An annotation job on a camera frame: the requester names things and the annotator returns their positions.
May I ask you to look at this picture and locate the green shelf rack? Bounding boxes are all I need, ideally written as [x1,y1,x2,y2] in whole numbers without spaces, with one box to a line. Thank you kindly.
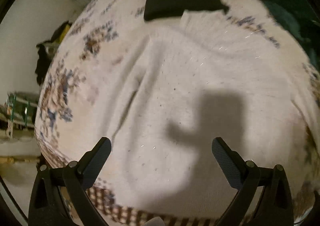
[1,92,39,141]

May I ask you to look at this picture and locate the black clothes on chair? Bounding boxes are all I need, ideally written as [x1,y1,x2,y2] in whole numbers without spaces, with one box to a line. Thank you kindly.
[35,21,72,86]

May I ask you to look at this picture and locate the black folded garment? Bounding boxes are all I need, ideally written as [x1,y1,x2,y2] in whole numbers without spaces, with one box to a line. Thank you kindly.
[144,0,229,21]

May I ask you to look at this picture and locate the floral plush blanket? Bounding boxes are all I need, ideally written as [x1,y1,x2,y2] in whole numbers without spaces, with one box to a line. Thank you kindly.
[35,0,319,225]

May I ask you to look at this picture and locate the white knit sweater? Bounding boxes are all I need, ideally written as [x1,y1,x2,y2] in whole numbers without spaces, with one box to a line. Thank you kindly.
[97,11,319,223]

